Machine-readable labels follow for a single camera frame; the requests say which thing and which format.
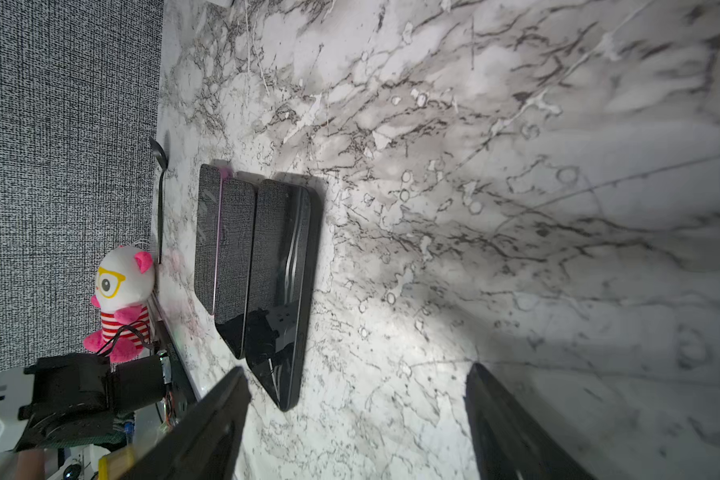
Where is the phone with purple case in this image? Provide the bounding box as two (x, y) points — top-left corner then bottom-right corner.
(194, 164), (228, 317)

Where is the black phone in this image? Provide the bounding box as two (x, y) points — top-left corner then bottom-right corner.
(245, 180), (322, 411)
(213, 177), (256, 359)

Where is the pink white plush toy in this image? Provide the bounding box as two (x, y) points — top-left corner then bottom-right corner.
(83, 245), (155, 364)

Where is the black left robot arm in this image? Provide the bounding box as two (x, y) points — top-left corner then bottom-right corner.
(0, 353), (171, 453)

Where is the black spoon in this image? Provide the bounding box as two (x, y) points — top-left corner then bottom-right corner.
(149, 138), (169, 263)

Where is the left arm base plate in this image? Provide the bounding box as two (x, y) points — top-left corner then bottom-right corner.
(148, 295), (198, 422)

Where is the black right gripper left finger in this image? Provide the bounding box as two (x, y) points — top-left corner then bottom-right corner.
(122, 367), (251, 480)

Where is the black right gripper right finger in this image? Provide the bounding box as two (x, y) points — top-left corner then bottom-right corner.
(465, 363), (582, 480)

